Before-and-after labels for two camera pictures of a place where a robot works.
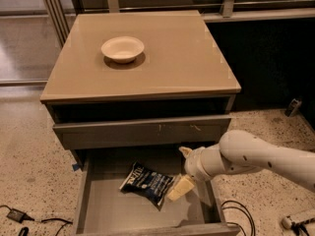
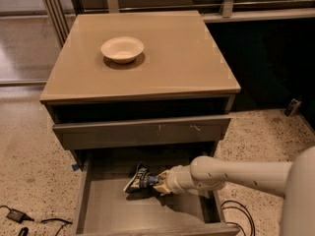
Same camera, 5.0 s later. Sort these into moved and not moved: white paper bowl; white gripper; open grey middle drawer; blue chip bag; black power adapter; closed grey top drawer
Moved: white gripper; blue chip bag
Not moved: white paper bowl; closed grey top drawer; black power adapter; open grey middle drawer
